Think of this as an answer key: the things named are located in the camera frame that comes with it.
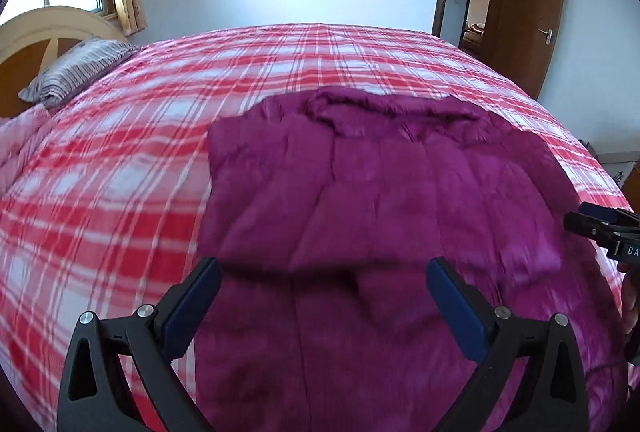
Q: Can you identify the pink floral folded quilt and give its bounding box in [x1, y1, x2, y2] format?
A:
[0, 104, 57, 197]

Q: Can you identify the person's right hand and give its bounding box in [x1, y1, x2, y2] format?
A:
[618, 261, 640, 363]

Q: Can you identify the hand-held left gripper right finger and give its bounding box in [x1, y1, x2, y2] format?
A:
[424, 257, 590, 432]

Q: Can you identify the cream and brown headboard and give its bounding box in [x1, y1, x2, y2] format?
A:
[0, 6, 126, 119]

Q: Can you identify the brown wooden door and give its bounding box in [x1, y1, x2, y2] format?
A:
[484, 0, 568, 100]

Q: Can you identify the striped pillow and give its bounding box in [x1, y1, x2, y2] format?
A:
[18, 38, 140, 107]

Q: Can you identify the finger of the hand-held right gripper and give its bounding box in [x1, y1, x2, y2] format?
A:
[563, 211, 627, 247]
[579, 203, 640, 227]

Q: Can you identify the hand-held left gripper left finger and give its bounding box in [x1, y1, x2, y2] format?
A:
[59, 257, 223, 432]

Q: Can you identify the red plaid bed sheet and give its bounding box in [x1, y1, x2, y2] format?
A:
[0, 22, 640, 432]

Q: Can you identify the magenta puffer jacket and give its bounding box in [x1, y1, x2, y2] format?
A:
[192, 86, 630, 432]

